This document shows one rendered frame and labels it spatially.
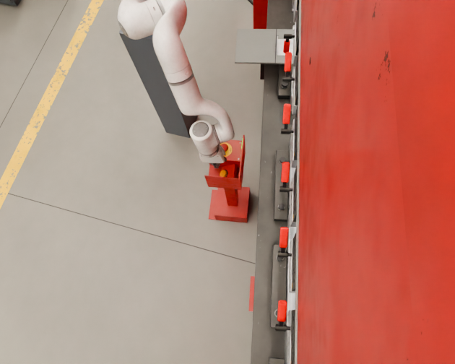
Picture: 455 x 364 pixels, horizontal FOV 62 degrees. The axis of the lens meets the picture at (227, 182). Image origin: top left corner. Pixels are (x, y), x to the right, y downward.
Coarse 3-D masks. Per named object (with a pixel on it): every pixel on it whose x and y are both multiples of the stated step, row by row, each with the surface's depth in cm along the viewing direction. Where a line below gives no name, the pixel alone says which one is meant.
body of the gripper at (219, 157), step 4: (220, 148) 152; (220, 152) 153; (224, 152) 157; (200, 156) 155; (216, 156) 153; (220, 156) 154; (204, 160) 159; (208, 160) 158; (212, 160) 157; (216, 160) 157; (220, 160) 157; (224, 160) 158
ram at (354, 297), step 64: (320, 0) 77; (384, 0) 34; (320, 64) 73; (384, 64) 33; (320, 128) 69; (384, 128) 32; (320, 192) 66; (384, 192) 32; (320, 256) 63; (384, 256) 31; (320, 320) 60; (384, 320) 30
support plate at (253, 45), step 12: (240, 36) 170; (252, 36) 170; (264, 36) 169; (240, 48) 168; (252, 48) 167; (264, 48) 167; (240, 60) 166; (252, 60) 165; (264, 60) 165; (276, 60) 164
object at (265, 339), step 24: (288, 0) 191; (288, 24) 186; (264, 72) 178; (264, 96) 173; (264, 120) 169; (264, 144) 165; (288, 144) 164; (264, 168) 161; (264, 192) 158; (264, 216) 154; (264, 240) 151; (264, 264) 148; (264, 288) 145; (264, 312) 142; (264, 336) 139; (264, 360) 137
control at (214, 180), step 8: (232, 144) 177; (240, 144) 176; (232, 152) 175; (240, 152) 175; (232, 160) 174; (240, 160) 167; (216, 168) 181; (224, 168) 180; (232, 168) 177; (240, 168) 166; (208, 176) 169; (216, 176) 169; (232, 176) 175; (240, 176) 169; (208, 184) 180; (216, 184) 178; (224, 184) 177; (232, 184) 176; (240, 184) 175
